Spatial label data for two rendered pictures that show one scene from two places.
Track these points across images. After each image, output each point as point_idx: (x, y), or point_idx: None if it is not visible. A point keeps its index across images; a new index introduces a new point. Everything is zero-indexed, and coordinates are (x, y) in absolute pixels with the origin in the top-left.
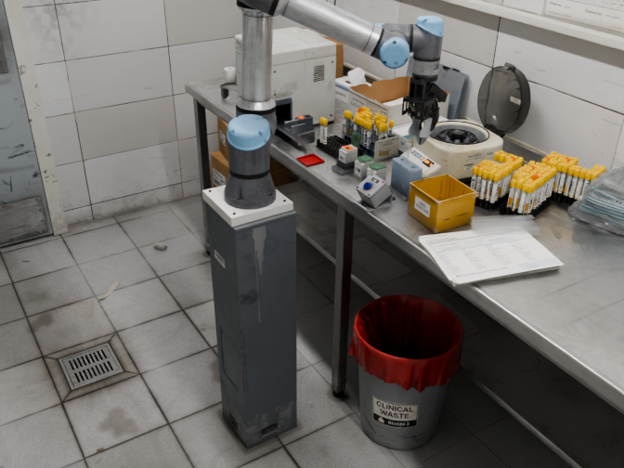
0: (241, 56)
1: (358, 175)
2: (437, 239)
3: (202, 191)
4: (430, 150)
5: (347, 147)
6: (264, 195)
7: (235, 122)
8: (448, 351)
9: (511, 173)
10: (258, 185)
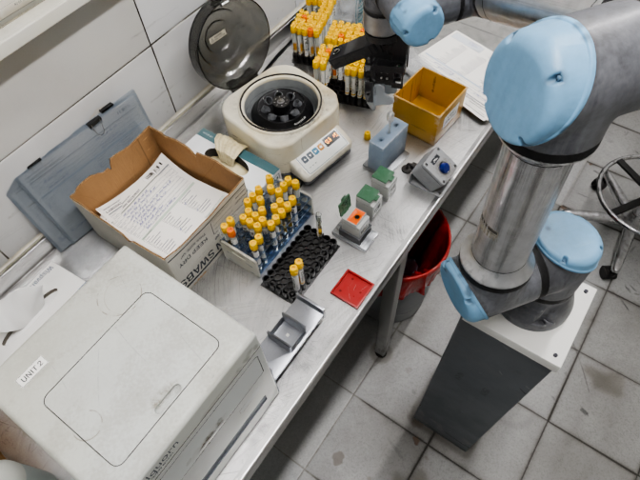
0: (544, 220)
1: (378, 209)
2: (477, 107)
3: (561, 366)
4: (322, 130)
5: (353, 217)
6: None
7: (582, 252)
8: None
9: None
10: None
